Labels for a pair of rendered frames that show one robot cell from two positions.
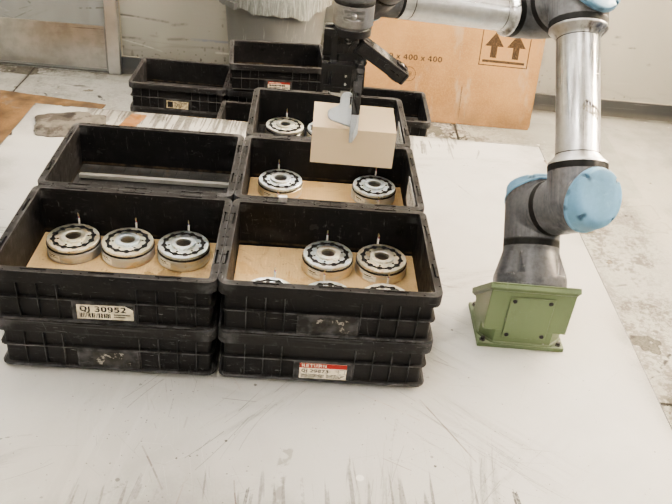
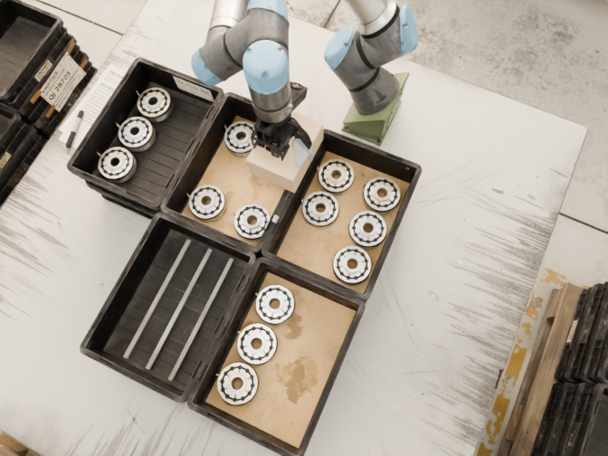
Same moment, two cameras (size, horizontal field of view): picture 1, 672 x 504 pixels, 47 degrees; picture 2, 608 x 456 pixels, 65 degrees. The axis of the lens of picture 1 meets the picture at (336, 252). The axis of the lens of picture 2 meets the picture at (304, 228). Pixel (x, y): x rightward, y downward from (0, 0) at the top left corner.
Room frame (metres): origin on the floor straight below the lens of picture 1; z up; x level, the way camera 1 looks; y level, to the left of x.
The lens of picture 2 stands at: (1.09, 0.41, 2.11)
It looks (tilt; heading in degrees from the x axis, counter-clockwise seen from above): 72 degrees down; 305
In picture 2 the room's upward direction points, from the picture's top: 7 degrees counter-clockwise
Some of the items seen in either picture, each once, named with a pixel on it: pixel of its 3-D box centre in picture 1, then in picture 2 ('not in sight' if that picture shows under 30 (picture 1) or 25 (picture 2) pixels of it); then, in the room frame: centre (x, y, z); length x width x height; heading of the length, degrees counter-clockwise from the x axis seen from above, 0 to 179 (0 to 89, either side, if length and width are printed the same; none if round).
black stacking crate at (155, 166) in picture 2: (326, 137); (154, 138); (1.83, 0.06, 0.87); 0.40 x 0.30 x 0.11; 94
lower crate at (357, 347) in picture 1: (323, 313); not in sight; (1.24, 0.01, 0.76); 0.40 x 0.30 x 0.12; 94
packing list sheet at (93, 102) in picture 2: not in sight; (108, 110); (2.13, -0.01, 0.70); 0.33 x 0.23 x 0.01; 93
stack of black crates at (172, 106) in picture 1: (183, 110); not in sight; (3.12, 0.73, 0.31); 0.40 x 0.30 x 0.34; 93
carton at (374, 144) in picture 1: (352, 134); (286, 148); (1.41, -0.01, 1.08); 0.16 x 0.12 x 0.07; 93
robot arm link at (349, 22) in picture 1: (353, 15); (273, 102); (1.40, 0.01, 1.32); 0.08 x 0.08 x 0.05
